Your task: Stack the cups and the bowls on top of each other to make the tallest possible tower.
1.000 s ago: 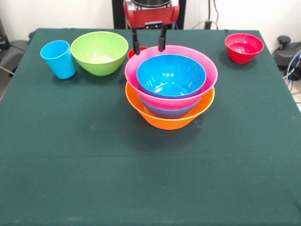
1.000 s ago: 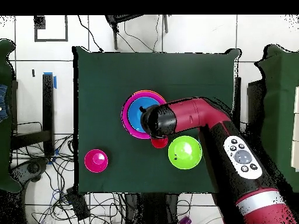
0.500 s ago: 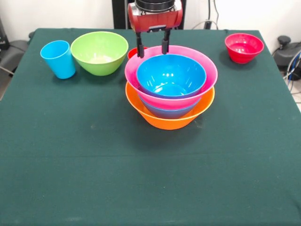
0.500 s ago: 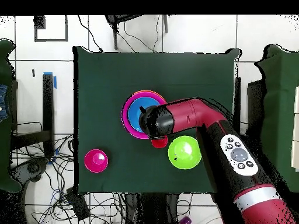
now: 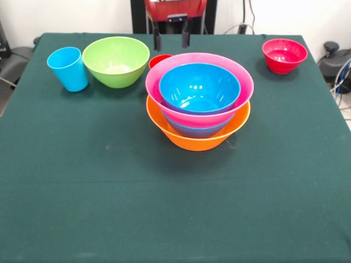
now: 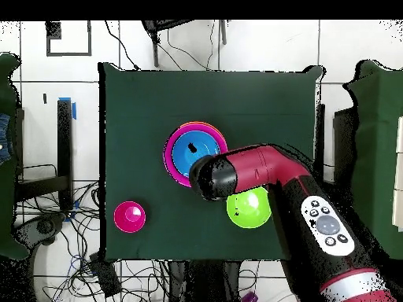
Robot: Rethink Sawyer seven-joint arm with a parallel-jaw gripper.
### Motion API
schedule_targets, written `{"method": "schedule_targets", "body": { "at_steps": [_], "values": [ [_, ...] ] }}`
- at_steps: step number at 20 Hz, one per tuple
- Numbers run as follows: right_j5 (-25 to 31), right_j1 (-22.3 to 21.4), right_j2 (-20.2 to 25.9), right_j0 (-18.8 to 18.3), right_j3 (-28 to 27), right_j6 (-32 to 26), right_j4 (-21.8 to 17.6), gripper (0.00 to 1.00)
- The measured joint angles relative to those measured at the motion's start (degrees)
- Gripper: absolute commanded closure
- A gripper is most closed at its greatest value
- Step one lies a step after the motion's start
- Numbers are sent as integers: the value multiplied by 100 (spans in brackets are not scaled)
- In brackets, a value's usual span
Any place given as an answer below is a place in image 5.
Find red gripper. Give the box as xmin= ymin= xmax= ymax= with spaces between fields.
xmin=144 ymin=0 xmax=208 ymax=52

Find large pink bowl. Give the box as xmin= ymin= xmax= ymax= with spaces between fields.
xmin=145 ymin=52 xmax=254 ymax=128

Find blue bowl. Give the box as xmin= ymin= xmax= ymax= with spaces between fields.
xmin=161 ymin=113 xmax=234 ymax=139
xmin=158 ymin=62 xmax=241 ymax=115

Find green bowl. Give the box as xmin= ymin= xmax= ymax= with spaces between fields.
xmin=82 ymin=36 xmax=151 ymax=89

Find orange bowl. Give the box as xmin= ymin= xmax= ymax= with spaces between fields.
xmin=145 ymin=94 xmax=251 ymax=152

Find small pink-red bowl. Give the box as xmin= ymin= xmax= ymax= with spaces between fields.
xmin=262 ymin=38 xmax=309 ymax=75

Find red cup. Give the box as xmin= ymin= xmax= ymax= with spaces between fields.
xmin=148 ymin=54 xmax=173 ymax=69

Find blue cup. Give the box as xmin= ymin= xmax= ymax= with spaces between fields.
xmin=46 ymin=47 xmax=89 ymax=93

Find dark green tablecloth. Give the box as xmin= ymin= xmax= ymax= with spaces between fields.
xmin=0 ymin=32 xmax=351 ymax=263

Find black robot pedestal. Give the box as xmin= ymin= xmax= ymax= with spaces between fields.
xmin=131 ymin=0 xmax=218 ymax=35

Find black wall cable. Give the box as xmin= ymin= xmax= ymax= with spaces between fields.
xmin=238 ymin=0 xmax=256 ymax=35

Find tangled cables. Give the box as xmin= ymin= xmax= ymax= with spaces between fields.
xmin=330 ymin=60 xmax=351 ymax=110

